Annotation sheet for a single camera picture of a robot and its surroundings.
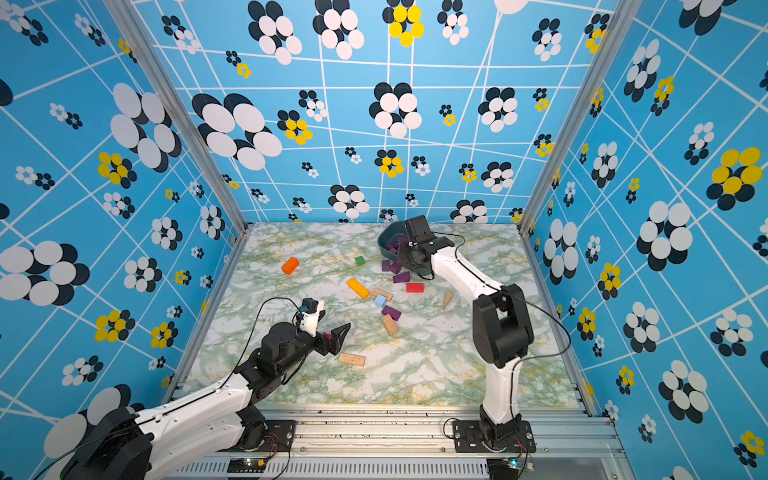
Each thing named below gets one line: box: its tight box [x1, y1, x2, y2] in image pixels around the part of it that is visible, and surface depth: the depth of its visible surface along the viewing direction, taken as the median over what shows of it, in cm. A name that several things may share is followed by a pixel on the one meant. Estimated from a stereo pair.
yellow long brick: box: [346, 278, 370, 299], surface depth 104 cm
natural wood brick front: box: [338, 353, 366, 367], surface depth 87 cm
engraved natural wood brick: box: [371, 288, 394, 302], surface depth 101 cm
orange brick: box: [281, 256, 299, 275], surface depth 110 cm
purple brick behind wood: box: [381, 305, 401, 321], surface depth 97 cm
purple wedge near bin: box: [393, 271, 410, 283], surface depth 107 cm
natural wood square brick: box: [382, 314, 399, 336], surface depth 93 cm
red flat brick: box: [405, 283, 425, 294], surface depth 104 cm
